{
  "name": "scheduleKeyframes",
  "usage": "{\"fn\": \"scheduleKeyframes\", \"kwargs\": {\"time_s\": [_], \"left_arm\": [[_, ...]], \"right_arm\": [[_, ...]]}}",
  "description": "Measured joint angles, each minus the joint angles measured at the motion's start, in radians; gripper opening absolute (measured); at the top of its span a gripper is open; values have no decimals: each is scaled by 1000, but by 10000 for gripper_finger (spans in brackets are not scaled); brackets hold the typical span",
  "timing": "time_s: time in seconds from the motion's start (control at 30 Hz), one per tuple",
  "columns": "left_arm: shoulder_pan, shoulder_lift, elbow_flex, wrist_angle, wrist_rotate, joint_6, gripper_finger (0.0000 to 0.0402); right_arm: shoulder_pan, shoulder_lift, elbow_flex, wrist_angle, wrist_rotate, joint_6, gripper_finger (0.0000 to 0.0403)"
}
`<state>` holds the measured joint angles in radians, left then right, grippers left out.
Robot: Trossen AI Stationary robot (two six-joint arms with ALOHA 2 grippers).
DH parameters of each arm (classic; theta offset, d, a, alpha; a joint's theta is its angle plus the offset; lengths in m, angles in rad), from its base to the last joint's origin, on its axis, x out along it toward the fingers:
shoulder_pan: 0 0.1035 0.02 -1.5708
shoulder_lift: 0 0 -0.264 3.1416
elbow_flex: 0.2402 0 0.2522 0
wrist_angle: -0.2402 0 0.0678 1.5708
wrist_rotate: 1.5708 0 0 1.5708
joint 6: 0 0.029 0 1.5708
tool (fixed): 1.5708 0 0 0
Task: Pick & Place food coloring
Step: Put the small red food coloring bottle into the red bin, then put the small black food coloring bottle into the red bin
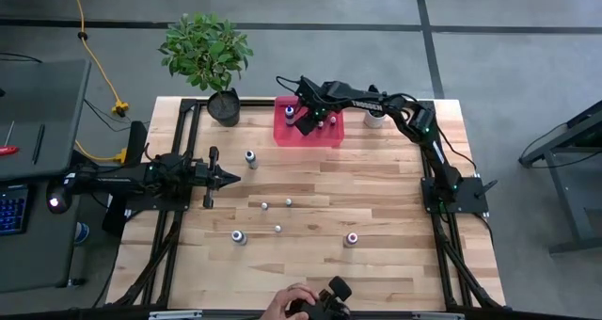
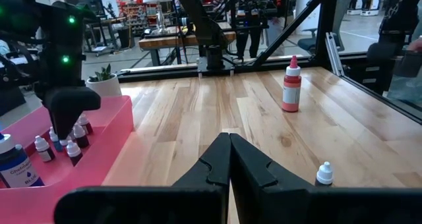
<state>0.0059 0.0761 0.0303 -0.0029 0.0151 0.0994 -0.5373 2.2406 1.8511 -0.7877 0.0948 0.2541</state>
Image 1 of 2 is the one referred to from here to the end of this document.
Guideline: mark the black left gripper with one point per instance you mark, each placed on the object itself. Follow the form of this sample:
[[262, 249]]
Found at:
[[200, 175]]

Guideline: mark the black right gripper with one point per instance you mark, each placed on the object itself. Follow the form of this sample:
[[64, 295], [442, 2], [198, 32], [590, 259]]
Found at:
[[316, 107]]

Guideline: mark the large blue food coloring bottle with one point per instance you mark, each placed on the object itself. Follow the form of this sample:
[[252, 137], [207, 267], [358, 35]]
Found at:
[[289, 110]]

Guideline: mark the small brown food coloring bottle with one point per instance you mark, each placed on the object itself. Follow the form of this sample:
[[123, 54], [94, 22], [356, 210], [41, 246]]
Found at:
[[333, 120]]

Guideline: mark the large black food coloring bottle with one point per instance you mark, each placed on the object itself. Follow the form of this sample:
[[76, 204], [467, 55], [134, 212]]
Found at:
[[250, 156]]

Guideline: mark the large red food coloring bottle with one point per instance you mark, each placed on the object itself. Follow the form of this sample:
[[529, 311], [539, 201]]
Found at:
[[352, 238]]

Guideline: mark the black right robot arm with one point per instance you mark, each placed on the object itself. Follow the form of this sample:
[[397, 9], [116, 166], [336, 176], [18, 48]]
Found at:
[[371, 106]]

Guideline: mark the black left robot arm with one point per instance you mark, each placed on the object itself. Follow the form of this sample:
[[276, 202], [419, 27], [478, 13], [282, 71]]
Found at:
[[117, 181]]

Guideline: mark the large purple food coloring bottle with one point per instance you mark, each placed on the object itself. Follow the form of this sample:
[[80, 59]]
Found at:
[[238, 237]]

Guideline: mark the pink translucent plastic bin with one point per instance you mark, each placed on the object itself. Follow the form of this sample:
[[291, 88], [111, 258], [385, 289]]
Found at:
[[291, 142]]

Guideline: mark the black plant pot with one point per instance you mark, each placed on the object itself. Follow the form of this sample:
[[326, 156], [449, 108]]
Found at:
[[225, 110]]

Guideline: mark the white plant pot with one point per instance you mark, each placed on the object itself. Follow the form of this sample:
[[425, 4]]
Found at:
[[375, 122]]

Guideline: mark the green leafy potted tree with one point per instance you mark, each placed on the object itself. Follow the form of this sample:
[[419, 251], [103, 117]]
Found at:
[[207, 52]]

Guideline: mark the person's hand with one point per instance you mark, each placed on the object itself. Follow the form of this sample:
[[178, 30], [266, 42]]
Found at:
[[284, 301]]

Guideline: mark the black handheld device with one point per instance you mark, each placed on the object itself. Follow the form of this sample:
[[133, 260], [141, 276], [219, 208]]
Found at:
[[336, 289]]

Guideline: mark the black glowing computer mouse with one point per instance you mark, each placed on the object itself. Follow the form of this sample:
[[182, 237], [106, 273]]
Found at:
[[58, 201]]

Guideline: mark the black pen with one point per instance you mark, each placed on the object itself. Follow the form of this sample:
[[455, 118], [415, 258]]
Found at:
[[38, 143]]

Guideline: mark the dark grey desk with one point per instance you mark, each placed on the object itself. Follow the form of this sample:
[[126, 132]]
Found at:
[[42, 99]]

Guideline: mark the black backlit keyboard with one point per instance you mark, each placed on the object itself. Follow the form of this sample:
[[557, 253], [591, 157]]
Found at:
[[11, 212]]

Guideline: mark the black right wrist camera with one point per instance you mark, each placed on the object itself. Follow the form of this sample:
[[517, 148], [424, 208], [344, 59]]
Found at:
[[303, 88]]

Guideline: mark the black aluminium table frame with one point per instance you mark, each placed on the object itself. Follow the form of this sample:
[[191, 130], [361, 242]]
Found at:
[[188, 104]]

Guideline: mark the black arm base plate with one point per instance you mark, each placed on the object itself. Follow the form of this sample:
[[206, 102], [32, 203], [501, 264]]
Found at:
[[470, 195], [141, 206]]

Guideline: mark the silver metal bracket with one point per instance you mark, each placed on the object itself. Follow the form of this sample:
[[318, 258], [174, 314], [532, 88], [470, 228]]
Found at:
[[175, 315], [437, 316]]

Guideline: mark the grey metal desk frame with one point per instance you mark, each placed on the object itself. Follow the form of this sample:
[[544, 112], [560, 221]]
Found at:
[[565, 202]]

